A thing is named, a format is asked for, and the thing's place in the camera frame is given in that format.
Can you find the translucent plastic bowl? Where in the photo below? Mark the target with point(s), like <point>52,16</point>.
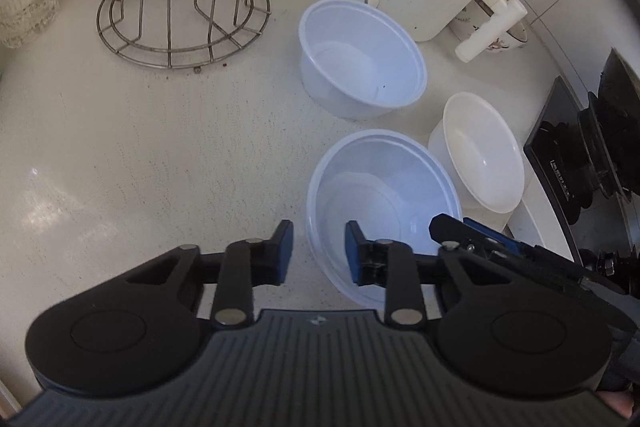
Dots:
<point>350,67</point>
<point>380,197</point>

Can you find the small white bowl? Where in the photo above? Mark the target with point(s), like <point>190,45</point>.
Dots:
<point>480,157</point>

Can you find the person's right hand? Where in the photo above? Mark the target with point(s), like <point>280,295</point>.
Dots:
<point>622,404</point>

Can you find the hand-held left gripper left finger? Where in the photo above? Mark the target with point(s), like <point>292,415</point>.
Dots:
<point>284,252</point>

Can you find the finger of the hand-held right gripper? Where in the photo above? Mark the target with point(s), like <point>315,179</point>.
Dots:
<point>492,234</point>
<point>450,232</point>

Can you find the black gas stove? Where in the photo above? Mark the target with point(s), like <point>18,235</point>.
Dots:
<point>595,142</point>

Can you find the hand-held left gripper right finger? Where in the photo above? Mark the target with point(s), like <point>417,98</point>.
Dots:
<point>354,257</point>

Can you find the floral ceramic cup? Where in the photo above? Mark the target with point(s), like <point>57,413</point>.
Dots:
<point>507,39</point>

